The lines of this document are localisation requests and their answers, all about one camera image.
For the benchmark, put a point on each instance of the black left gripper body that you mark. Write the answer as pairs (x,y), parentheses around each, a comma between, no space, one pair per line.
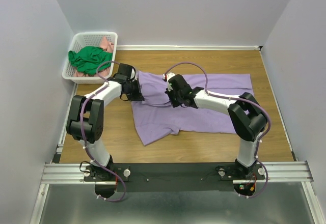
(134,92)

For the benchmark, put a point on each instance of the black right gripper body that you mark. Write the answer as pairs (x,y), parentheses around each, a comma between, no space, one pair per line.
(174,99)

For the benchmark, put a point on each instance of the purple t shirt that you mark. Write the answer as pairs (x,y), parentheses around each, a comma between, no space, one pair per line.
(155,118)

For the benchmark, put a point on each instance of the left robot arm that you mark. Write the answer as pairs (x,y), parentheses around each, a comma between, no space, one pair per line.
(85,121)

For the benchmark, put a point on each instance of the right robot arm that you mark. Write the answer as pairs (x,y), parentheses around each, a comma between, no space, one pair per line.
(250,121)

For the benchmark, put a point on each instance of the pink t shirt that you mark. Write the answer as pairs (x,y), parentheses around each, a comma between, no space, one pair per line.
(107,44)

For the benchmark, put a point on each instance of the green t shirt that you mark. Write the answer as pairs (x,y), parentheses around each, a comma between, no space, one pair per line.
(89,59)

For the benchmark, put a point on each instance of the white perforated plastic basket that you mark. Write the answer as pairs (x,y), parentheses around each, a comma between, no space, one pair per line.
(81,40)

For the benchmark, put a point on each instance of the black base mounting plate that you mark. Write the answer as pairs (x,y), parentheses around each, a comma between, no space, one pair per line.
(169,177)

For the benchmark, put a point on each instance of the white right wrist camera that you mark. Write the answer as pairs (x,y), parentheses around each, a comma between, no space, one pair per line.
(166,77)

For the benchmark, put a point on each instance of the aluminium extrusion rail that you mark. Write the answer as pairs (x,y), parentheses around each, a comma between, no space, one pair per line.
(296,171)

